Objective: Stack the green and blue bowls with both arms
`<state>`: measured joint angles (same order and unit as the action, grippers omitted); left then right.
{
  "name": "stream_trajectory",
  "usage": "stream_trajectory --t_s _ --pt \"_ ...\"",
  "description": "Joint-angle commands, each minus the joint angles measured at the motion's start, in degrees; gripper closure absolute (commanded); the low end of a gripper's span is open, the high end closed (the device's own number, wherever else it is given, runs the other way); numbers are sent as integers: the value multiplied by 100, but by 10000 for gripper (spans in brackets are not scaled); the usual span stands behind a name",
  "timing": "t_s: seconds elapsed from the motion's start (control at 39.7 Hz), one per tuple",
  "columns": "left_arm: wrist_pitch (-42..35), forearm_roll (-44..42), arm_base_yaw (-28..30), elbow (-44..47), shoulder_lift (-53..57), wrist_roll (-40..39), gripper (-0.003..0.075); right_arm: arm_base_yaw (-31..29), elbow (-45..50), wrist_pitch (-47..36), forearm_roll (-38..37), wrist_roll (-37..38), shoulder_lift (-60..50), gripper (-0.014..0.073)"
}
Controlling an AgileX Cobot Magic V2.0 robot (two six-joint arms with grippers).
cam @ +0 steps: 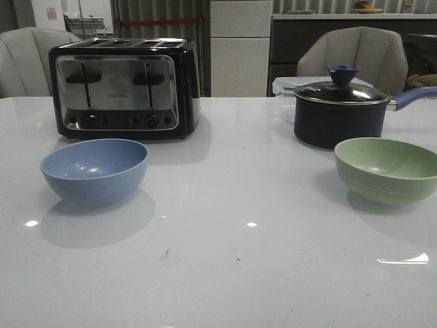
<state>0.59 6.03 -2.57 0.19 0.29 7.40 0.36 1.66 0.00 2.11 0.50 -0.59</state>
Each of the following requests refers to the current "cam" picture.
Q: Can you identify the blue bowl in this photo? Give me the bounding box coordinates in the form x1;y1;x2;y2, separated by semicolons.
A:
40;139;148;207

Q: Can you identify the green bowl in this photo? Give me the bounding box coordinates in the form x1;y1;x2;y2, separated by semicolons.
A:
334;137;436;205

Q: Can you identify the clear plastic food container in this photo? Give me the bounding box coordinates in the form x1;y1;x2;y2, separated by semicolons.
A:
272;76;371;98

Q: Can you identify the dark blue saucepan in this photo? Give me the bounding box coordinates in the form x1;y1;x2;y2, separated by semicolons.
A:
294;87;436;150

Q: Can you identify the black chrome four-slot toaster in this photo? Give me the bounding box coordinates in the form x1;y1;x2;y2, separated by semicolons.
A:
48;38;201;140

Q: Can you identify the white cabinet in background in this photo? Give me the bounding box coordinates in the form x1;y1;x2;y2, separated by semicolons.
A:
210;1;273;98

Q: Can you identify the glass lid with blue knob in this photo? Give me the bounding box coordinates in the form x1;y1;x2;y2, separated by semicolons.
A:
294;64;390;105

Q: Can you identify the beige chair on right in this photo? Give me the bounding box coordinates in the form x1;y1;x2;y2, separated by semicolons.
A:
296;26;408;96

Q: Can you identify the beige chair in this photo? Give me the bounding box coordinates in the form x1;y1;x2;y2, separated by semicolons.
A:
296;26;408;96
1;27;79;98

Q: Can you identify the woven basket at right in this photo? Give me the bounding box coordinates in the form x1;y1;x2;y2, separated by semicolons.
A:
405;74;437;90

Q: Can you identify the fruit bowl on counter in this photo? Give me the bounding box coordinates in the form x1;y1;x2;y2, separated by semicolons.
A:
352;0;384;14

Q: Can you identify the beige chair on left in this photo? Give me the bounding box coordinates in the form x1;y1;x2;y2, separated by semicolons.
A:
1;27;79;98

